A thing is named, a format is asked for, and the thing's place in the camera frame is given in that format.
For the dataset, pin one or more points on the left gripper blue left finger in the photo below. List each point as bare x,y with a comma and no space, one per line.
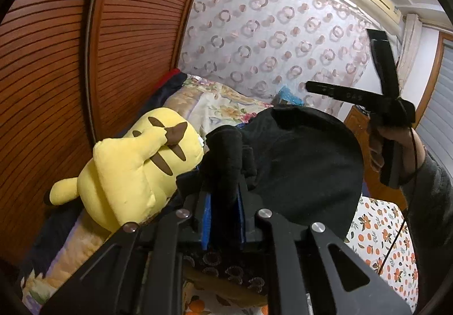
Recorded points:
202,215

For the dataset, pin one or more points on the wooden louvered wardrobe door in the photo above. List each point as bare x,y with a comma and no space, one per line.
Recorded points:
72,72

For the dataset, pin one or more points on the red blanket edge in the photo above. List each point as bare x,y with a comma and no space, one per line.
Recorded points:
167,76

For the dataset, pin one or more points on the floral bedspread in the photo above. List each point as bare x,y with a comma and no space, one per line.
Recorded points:
70,236

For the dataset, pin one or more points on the orange print white sheet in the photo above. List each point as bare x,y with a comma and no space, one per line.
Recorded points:
377,234

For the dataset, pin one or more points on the circle patterned sheer curtain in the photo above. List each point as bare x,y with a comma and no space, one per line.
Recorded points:
259,47

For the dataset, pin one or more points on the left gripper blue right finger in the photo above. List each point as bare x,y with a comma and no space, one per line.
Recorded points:
249,204

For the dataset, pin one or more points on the white air conditioner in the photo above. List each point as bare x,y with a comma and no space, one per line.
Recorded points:
383,11

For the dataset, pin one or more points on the grey window blind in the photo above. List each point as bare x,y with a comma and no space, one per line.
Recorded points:
435,127

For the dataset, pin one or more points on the navy blue blanket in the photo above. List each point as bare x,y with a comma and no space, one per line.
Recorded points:
159,97

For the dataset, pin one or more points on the grey sleeved right forearm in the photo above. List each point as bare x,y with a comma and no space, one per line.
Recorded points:
429,194

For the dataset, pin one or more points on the person's right hand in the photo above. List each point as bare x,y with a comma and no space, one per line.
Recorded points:
412,150

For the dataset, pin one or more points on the beige tied curtain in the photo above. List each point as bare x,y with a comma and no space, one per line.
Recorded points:
410,44

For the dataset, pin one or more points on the black printed t-shirt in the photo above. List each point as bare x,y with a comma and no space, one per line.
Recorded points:
303,163

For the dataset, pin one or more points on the yellow pikachu plush toy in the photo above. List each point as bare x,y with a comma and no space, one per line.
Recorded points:
131,179

